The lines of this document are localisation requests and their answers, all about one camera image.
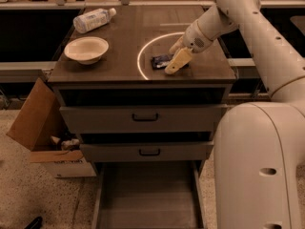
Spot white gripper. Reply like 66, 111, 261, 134
165, 20, 213, 74

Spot dark blue snack bar wrapper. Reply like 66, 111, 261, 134
151, 54, 173, 70

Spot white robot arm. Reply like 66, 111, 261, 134
165, 0, 305, 229

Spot grey top drawer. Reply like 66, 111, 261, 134
60, 105, 225, 134

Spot grey drawer cabinet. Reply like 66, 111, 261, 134
47, 5, 238, 177

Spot grey middle drawer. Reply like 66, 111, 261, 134
80, 142, 214, 162

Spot grey open bottom drawer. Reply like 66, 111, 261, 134
91, 161, 208, 229

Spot white bowl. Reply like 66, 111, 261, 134
64, 36, 109, 65

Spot clear plastic water bottle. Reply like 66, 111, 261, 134
73, 8, 116, 33

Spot crumpled items in box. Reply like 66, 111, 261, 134
51, 135, 80, 151

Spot open cardboard box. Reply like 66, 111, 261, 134
7, 78, 96, 178

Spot black object at floor corner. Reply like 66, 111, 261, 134
25, 217, 43, 229

